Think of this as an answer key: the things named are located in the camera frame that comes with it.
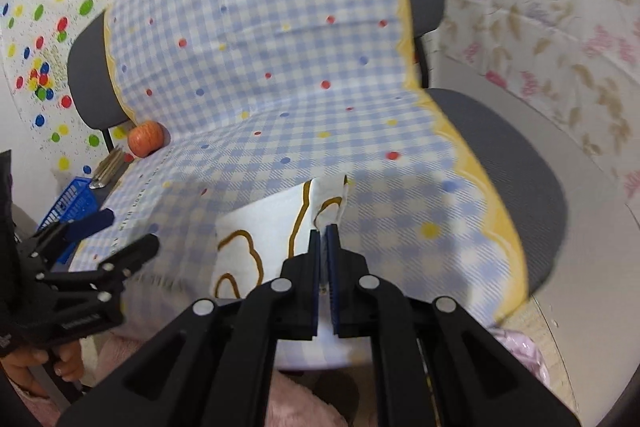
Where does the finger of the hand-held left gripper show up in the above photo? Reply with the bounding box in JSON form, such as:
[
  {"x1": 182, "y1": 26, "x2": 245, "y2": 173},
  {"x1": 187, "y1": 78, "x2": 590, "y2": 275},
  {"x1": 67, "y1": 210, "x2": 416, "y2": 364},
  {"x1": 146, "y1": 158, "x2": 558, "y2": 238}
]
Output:
[
  {"x1": 19, "y1": 208, "x2": 116, "y2": 261},
  {"x1": 36, "y1": 233, "x2": 161, "y2": 304}
]

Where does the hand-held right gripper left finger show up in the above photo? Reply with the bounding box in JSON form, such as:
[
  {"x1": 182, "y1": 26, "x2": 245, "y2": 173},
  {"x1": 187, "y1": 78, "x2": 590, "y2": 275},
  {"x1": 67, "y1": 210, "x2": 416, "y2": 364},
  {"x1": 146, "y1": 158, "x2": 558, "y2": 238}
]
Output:
[{"x1": 56, "y1": 230, "x2": 322, "y2": 427}]

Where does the person's left hand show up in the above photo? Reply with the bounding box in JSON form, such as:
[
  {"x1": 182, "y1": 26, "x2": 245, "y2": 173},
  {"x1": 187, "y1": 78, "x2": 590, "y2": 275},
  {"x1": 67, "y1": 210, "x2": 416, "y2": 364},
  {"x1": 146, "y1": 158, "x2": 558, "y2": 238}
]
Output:
[{"x1": 0, "y1": 338, "x2": 84, "y2": 396}]

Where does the blue plastic basket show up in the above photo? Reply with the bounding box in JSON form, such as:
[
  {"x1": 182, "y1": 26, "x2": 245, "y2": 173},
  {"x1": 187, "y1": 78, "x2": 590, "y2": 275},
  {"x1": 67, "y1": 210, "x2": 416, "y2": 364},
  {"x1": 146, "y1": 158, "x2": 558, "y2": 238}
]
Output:
[{"x1": 36, "y1": 176, "x2": 99, "y2": 264}]

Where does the silver metal object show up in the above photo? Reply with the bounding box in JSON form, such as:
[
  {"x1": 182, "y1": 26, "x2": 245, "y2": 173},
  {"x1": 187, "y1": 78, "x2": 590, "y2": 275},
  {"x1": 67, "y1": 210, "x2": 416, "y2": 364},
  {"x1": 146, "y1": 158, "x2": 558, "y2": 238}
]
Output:
[{"x1": 89, "y1": 146, "x2": 127, "y2": 191}]

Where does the pink fuzzy clothing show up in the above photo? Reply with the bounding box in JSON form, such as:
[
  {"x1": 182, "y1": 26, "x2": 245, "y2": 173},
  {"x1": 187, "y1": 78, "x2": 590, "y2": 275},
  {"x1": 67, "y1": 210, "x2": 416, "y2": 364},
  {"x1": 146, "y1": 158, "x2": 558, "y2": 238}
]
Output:
[{"x1": 94, "y1": 334, "x2": 352, "y2": 427}]

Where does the person's left forearm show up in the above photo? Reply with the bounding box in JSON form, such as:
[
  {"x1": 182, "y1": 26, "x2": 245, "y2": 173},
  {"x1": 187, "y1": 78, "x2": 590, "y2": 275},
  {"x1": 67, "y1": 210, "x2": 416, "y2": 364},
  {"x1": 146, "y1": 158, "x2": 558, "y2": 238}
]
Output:
[{"x1": 7, "y1": 379, "x2": 63, "y2": 420}]

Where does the red apple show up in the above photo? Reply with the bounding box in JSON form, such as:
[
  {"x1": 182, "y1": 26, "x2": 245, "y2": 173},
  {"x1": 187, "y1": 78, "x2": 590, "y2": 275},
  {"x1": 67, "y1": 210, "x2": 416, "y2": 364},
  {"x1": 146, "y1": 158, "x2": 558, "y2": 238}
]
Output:
[{"x1": 127, "y1": 120, "x2": 166, "y2": 158}]

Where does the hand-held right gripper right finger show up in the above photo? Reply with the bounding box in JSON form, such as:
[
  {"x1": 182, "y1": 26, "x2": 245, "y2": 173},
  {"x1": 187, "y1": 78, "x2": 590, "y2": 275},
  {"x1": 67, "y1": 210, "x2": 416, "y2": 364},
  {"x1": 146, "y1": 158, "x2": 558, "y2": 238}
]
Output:
[{"x1": 325, "y1": 224, "x2": 582, "y2": 427}]

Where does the blue checkered cloth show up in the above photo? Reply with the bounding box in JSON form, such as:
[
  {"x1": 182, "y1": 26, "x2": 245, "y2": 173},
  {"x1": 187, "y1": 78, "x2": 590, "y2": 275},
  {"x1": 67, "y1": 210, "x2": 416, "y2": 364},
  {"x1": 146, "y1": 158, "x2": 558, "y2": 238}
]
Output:
[{"x1": 69, "y1": 0, "x2": 532, "y2": 370}]

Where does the pink plastic bag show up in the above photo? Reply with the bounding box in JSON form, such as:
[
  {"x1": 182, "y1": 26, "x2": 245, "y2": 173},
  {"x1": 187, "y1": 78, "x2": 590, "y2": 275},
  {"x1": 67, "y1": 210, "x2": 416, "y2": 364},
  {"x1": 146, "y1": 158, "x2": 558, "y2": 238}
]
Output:
[{"x1": 489, "y1": 326, "x2": 552, "y2": 389}]

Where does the floral wall cloth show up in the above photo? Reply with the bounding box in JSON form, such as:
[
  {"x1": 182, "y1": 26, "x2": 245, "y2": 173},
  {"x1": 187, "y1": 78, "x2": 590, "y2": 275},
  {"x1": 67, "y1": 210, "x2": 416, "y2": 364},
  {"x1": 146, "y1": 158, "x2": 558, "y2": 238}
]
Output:
[{"x1": 400, "y1": 0, "x2": 640, "y2": 210}]

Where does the white cloth with yellow patches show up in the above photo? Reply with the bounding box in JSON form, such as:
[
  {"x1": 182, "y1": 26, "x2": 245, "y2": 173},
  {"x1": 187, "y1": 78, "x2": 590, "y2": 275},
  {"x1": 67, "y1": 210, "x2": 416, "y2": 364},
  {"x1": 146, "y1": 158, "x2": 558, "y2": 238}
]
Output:
[{"x1": 208, "y1": 174, "x2": 374, "y2": 371}]

